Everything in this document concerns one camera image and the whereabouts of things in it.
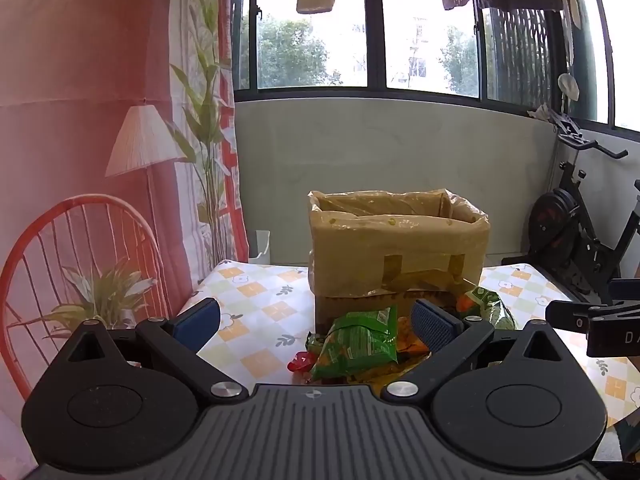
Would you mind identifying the black lattice window screen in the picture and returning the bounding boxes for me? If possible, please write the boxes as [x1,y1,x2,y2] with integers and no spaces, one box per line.
[479,0,567,107]

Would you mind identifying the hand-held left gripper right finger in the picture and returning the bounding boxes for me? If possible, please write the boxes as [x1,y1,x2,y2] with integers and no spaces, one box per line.
[383,299,581,403]

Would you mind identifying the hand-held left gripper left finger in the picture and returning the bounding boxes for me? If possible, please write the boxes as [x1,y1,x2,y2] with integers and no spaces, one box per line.
[52,298,250,404]

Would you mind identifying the printed wall cloth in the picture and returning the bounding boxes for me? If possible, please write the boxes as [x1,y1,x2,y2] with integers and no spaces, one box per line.
[0,0,251,416]

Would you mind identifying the black exercise bike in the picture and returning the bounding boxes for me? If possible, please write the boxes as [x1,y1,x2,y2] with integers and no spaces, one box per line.
[501,110,640,306]

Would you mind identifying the green orange snack packet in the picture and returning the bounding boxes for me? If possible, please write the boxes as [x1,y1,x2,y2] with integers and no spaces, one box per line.
[454,285,517,332]

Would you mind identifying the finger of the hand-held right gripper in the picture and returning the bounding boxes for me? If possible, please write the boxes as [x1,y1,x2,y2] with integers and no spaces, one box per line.
[608,278,640,306]
[545,299,625,334]

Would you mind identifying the cardboard box with plastic liner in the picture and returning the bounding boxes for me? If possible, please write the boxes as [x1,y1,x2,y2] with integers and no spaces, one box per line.
[306,187,492,335]

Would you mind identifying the white bin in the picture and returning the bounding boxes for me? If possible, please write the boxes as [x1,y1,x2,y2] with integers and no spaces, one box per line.
[248,230,272,265]

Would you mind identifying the red wrapped candy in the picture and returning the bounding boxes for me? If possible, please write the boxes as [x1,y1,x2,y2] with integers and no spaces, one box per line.
[287,351,319,376]

